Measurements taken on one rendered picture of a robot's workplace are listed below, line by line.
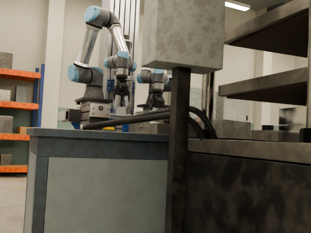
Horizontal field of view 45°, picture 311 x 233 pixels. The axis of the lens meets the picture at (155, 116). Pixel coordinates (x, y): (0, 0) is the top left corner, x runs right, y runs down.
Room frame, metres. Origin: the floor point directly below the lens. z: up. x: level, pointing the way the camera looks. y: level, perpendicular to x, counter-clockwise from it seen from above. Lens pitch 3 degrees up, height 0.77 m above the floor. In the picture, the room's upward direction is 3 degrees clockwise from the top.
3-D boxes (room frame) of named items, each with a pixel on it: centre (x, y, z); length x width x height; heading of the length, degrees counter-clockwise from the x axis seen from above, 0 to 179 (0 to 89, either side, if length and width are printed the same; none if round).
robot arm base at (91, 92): (2.72, 0.45, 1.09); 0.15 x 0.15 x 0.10
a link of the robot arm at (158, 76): (2.52, -0.01, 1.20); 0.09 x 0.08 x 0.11; 163
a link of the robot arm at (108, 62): (2.38, 0.28, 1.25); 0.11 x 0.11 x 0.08; 45
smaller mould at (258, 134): (2.58, -0.78, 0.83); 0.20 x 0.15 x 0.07; 21
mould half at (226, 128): (2.48, -0.34, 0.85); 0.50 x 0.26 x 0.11; 39
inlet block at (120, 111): (2.32, 0.23, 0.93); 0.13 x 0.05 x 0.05; 21
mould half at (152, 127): (2.26, -0.04, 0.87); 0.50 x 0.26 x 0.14; 21
